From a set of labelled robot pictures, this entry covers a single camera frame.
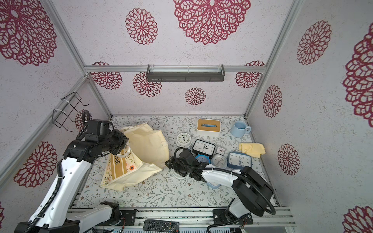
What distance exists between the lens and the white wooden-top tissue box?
107 centimetres

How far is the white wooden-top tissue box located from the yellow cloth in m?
0.19

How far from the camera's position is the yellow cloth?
0.98 m
